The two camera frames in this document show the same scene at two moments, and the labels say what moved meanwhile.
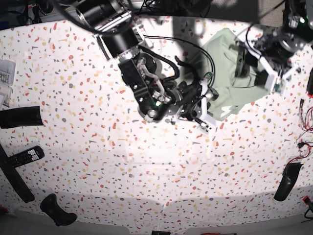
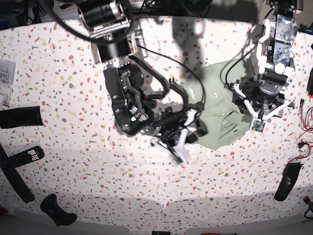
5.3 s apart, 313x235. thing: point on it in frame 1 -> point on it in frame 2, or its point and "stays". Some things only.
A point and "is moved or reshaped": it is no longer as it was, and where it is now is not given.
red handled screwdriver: x=218 y=233 stays
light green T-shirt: x=215 y=59 is moved or reshaped
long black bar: x=14 y=177 stays
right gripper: x=278 y=48 -> x=265 y=98
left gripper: x=185 y=100 -> x=169 y=127
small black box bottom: x=155 y=232 stays
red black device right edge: x=309 y=88 stays
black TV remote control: x=26 y=156 stays
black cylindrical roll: x=28 y=116 stays
